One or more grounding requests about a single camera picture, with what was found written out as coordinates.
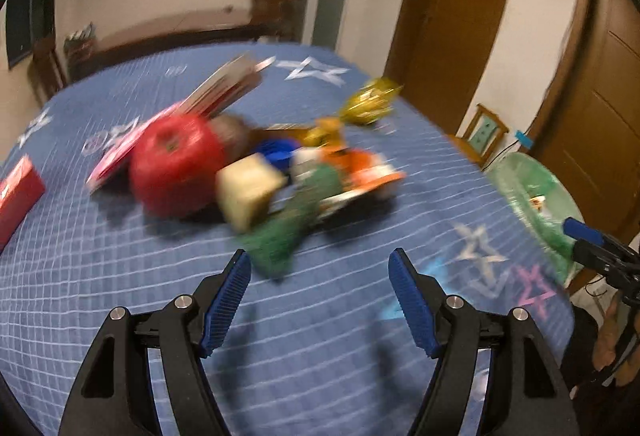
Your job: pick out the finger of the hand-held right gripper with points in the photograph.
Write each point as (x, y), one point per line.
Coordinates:
(580, 228)
(595, 256)

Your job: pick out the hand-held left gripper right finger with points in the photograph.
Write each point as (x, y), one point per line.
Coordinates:
(415, 306)

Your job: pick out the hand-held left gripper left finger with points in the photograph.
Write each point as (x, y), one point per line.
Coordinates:
(227, 311)

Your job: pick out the green bin with bag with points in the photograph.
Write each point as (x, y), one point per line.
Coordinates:
(530, 186)

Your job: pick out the green wrapper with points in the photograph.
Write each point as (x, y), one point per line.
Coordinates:
(290, 226)

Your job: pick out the orange small carton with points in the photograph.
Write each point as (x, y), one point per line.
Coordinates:
(247, 188)

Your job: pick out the orange white wrapper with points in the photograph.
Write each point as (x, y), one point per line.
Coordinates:
(365, 170)

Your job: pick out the person's right hand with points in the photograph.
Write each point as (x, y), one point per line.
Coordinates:
(607, 331)

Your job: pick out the small wooden chair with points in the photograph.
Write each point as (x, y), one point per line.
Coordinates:
(482, 130)

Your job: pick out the brown wooden door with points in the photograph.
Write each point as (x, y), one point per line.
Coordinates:
(605, 90)
(450, 15)

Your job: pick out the red apple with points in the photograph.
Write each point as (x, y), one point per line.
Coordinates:
(175, 165)

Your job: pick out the blue bottle cap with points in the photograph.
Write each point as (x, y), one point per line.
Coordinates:
(275, 150)

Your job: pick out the brown round object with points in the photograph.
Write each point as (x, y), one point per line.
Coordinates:
(235, 130)

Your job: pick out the brown cardboard piece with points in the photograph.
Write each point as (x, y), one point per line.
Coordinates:
(282, 131)

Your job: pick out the pink flat packet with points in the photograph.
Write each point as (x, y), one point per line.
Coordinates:
(112, 158)

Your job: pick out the small gold wrapper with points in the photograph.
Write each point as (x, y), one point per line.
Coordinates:
(325, 131)

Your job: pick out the yellow snack wrapper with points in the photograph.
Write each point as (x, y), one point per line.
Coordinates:
(370, 103)

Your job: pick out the red striped long box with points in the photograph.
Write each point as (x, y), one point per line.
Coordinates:
(225, 85)

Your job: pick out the red tissue box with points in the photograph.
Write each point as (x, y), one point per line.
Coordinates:
(17, 198)

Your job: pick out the round wooden table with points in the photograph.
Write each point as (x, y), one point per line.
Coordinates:
(165, 28)

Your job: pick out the black bag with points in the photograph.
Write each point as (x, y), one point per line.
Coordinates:
(80, 50)

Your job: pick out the dark wooden chair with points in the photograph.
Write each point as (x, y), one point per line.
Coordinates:
(275, 5)
(45, 65)

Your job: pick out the dark window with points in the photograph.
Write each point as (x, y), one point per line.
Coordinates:
(25, 15)

